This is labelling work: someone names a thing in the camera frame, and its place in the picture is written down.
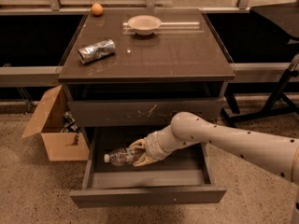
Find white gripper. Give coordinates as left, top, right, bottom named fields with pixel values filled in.
left=130, top=132, right=170, bottom=167

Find clear plastic water bottle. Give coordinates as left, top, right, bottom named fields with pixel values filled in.
left=104, top=147, right=144, bottom=166

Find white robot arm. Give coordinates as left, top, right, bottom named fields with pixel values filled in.
left=131, top=112, right=299, bottom=185

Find open grey middle drawer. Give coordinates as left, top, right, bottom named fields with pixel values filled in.
left=70, top=126, right=226, bottom=208

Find closed grey top drawer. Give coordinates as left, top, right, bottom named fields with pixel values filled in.
left=68, top=98, right=224, bottom=127

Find dark grey drawer cabinet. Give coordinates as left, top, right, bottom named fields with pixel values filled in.
left=58, top=8, right=235, bottom=141

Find items inside cardboard box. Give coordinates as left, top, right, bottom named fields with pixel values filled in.
left=61, top=111, right=80, bottom=133

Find open cardboard box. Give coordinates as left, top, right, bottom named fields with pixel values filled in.
left=21, top=86, right=89, bottom=161

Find crumpled silver chip bag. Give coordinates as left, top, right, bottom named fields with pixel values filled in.
left=78, top=39, right=116, bottom=63

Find white paper bowl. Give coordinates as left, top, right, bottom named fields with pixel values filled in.
left=128, top=15, right=162, bottom=35

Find orange fruit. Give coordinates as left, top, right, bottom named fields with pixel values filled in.
left=91, top=3, right=104, bottom=16

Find black rolling stand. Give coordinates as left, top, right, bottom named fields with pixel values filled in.
left=221, top=0, right=299, bottom=127

